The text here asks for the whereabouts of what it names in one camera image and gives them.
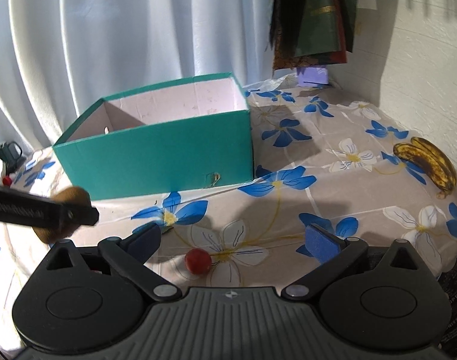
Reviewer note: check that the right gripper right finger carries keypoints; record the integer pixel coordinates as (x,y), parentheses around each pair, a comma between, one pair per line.
(335,255)

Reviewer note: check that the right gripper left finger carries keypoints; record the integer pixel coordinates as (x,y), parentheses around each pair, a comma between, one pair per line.
(127,257)

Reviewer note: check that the cherry tomato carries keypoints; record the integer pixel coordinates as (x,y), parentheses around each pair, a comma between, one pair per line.
(198,261)

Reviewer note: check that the brown kiwi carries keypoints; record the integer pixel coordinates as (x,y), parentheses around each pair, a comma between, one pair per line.
(71,196)

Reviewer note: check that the dark bag at left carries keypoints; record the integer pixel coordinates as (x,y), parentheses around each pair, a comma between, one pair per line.
(11,154)

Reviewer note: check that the floral tablecloth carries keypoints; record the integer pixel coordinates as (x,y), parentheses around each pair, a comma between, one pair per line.
(320,158)

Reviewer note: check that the overripe banana bunch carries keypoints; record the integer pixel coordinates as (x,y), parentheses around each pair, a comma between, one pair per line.
(429,158)

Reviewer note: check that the teal cardboard box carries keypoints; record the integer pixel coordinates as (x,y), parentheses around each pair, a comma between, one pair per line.
(191,133)

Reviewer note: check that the purple paper box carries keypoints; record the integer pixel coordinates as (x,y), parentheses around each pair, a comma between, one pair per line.
(312,76)

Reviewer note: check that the dark green hanging bags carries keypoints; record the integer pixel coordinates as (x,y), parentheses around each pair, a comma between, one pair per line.
(308,33)

